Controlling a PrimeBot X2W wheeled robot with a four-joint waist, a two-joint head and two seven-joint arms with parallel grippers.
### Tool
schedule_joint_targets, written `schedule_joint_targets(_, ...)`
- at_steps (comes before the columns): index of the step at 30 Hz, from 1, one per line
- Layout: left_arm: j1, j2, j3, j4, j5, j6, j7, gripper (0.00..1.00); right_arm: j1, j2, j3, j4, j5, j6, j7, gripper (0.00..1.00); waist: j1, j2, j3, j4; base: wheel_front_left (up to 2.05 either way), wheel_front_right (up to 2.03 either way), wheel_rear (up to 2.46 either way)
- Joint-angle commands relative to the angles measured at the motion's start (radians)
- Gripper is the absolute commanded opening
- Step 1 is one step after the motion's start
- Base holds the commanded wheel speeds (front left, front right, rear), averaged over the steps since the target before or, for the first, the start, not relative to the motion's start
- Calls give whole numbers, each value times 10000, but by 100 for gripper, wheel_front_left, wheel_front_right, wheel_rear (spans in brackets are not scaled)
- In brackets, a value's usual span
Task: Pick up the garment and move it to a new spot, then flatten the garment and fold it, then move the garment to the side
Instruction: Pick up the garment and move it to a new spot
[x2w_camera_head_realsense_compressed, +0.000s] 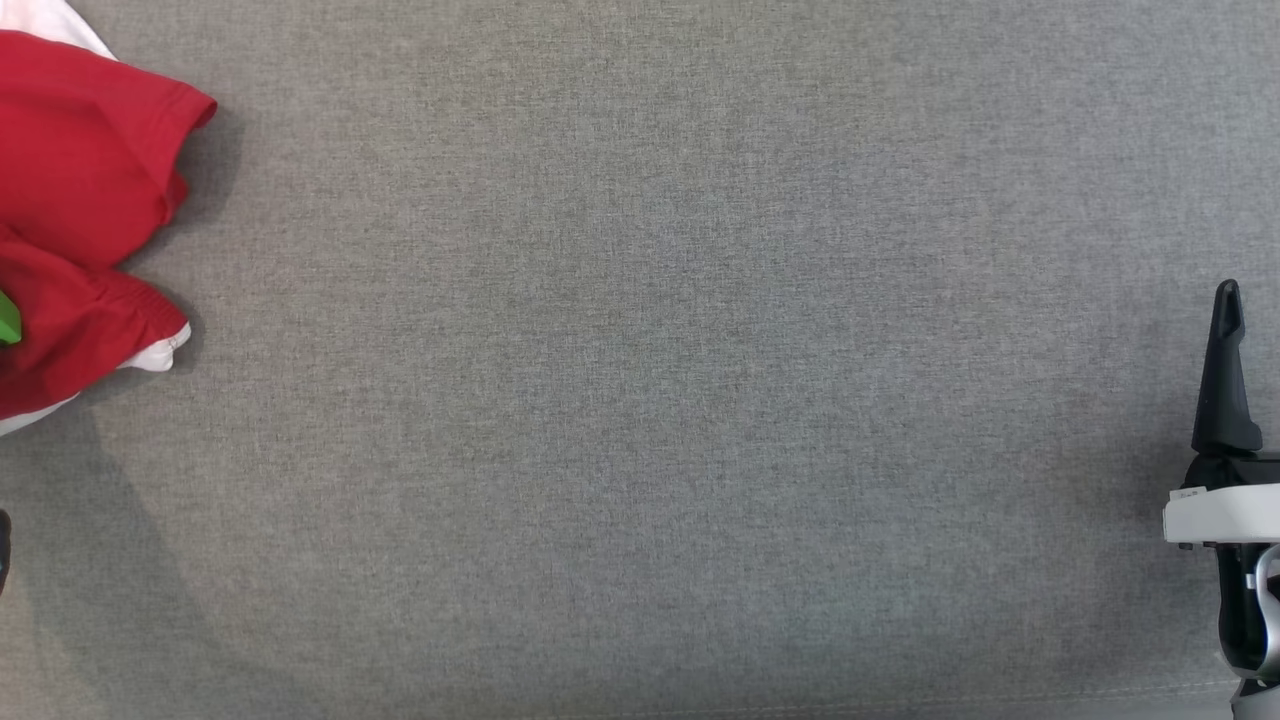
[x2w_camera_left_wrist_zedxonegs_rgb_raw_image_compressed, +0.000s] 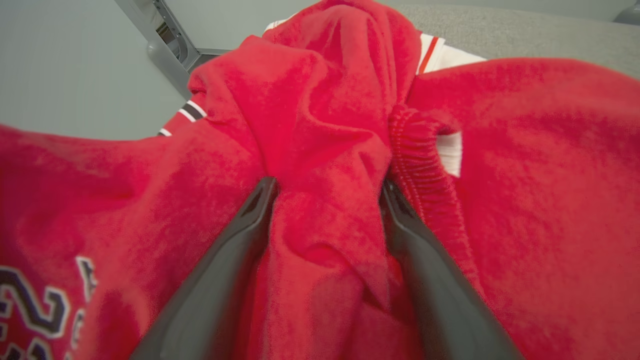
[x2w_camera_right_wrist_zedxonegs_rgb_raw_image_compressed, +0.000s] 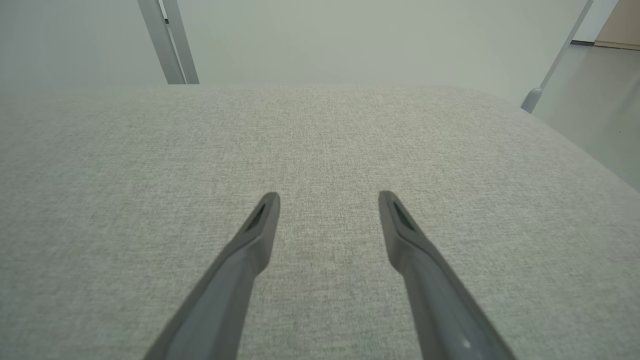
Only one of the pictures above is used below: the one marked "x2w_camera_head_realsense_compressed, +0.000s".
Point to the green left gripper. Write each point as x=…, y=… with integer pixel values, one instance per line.
x=8, y=322

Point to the red shorts with white stripe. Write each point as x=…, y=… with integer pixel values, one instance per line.
x=70, y=320

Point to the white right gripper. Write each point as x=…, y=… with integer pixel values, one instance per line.
x=1230, y=515

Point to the red jersey with white sleeves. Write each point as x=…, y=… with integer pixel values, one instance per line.
x=80, y=150

